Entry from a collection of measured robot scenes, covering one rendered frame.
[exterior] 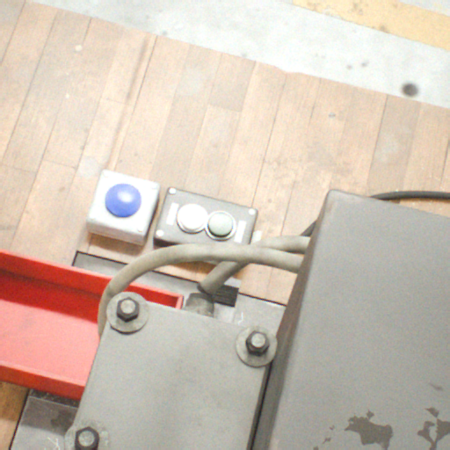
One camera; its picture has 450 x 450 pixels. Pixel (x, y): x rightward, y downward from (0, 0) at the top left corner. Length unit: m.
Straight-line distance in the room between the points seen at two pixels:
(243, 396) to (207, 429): 0.02
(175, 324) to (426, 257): 0.17
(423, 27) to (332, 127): 1.23
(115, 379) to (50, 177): 0.74
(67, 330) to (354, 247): 0.79
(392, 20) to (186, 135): 1.29
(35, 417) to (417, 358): 0.80
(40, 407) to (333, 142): 0.45
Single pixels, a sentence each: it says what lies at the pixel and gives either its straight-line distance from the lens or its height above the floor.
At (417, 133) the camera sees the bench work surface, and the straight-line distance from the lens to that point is 1.39.
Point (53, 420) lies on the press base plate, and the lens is 1.22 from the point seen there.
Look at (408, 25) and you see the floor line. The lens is 2.58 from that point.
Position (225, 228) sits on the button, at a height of 0.94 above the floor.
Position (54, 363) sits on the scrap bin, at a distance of 1.23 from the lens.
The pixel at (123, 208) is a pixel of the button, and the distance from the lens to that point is 1.26.
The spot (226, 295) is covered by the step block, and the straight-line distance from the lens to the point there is 1.18.
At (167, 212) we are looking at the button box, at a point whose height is 0.93.
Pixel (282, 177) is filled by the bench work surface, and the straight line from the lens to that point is 1.33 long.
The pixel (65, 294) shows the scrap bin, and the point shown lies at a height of 0.91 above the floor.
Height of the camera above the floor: 2.08
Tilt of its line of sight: 66 degrees down
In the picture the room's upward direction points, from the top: 11 degrees clockwise
